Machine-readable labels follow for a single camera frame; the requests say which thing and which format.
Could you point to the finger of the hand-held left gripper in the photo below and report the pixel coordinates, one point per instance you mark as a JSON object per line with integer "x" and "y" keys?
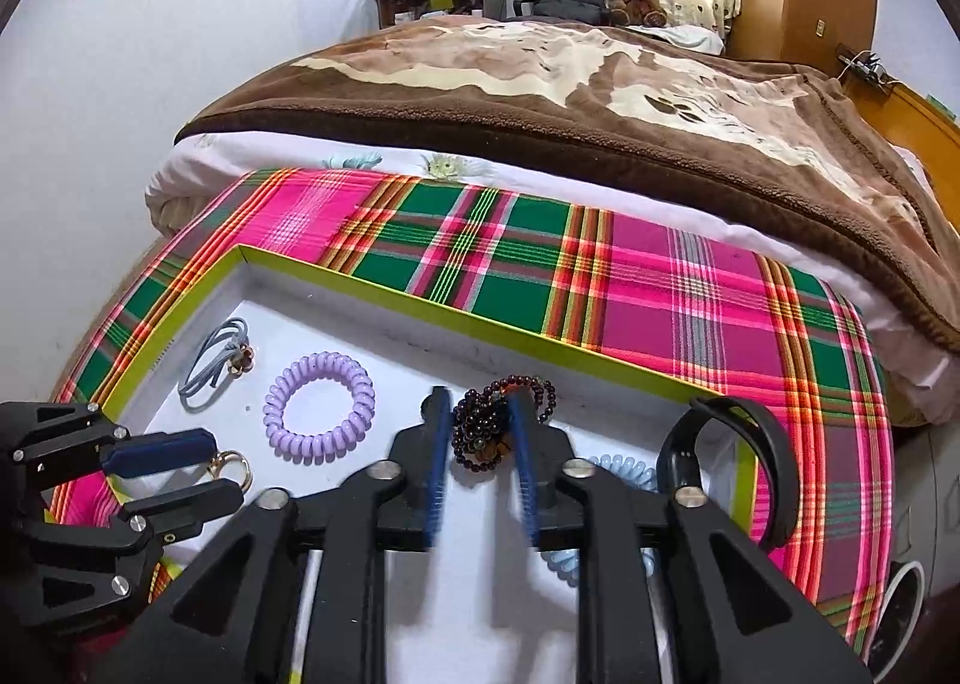
{"x": 161, "y": 450}
{"x": 187, "y": 504}

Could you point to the grey nightstand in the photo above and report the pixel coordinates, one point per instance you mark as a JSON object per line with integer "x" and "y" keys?
{"x": 926, "y": 504}

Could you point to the pink green plaid cloth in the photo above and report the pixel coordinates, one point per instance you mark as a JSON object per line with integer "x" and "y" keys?
{"x": 675, "y": 294}

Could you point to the bed with white sheet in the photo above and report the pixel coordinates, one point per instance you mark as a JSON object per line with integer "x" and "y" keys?
{"x": 225, "y": 159}

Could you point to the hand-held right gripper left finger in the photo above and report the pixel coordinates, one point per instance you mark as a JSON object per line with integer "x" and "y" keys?
{"x": 439, "y": 481}

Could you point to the yellow-green shallow cardboard box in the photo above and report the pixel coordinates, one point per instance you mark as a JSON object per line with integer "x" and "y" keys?
{"x": 375, "y": 354}

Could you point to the white round container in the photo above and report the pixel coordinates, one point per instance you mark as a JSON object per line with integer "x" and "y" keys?
{"x": 896, "y": 601}

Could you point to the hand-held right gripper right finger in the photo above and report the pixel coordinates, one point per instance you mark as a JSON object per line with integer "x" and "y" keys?
{"x": 525, "y": 474}

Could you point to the white pillow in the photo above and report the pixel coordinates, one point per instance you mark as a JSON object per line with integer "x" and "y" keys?
{"x": 686, "y": 37}

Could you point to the small desk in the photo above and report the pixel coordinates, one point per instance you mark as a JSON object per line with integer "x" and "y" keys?
{"x": 435, "y": 0}

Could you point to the black wristband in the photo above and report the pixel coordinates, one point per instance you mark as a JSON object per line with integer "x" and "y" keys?
{"x": 772, "y": 451}

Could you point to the brown fleece blanket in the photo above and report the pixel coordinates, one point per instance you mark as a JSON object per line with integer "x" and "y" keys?
{"x": 525, "y": 99}

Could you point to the wooden headboard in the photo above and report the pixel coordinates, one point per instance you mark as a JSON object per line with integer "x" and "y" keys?
{"x": 930, "y": 129}

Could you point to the power strip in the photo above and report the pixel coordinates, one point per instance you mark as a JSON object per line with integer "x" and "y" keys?
{"x": 866, "y": 63}

